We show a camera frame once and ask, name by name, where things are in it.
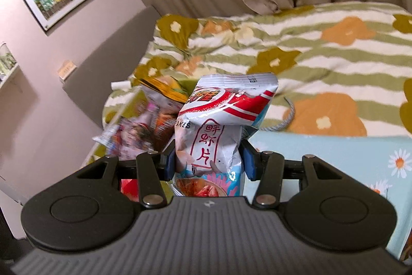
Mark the orange dark snack packet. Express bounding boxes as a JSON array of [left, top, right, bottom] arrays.
[[139, 76, 190, 154]]

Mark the grey bed headboard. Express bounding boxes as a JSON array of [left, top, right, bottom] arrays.
[[62, 6, 162, 166]]

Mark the small wall label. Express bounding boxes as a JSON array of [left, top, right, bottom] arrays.
[[58, 60, 78, 81]]

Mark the red snack packet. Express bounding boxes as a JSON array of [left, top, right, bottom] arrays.
[[120, 178, 143, 202]]

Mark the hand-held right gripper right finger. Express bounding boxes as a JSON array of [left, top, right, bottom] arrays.
[[241, 139, 340, 210]]

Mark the purple chocolate snack packet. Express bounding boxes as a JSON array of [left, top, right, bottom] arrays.
[[93, 100, 156, 161]]

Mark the green bag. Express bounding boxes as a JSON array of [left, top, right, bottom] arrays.
[[82, 78, 195, 198]]

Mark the light blue daisy mat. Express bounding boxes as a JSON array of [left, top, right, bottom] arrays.
[[241, 131, 412, 263]]

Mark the green striped floral blanket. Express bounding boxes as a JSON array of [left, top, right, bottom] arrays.
[[102, 3, 412, 138]]

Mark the grey braided cable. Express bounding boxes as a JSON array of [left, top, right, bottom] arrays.
[[254, 96, 297, 134]]

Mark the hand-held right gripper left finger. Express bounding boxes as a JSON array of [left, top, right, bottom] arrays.
[[76, 139, 177, 209]]

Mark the red white shrimp chips packet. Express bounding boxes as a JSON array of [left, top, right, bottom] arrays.
[[173, 73, 279, 198]]

